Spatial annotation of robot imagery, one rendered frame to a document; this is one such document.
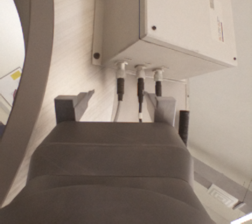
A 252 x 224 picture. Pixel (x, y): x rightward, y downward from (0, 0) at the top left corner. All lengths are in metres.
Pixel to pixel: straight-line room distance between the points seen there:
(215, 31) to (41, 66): 0.23
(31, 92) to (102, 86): 0.11
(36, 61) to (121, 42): 0.10
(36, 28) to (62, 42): 0.06
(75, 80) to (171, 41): 0.14
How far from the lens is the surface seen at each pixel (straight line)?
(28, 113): 0.21
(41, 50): 0.22
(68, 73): 0.27
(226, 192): 5.15
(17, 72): 6.33
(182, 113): 0.36
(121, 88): 0.25
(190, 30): 0.25
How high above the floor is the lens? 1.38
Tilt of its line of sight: 28 degrees up
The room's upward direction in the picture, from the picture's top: 47 degrees clockwise
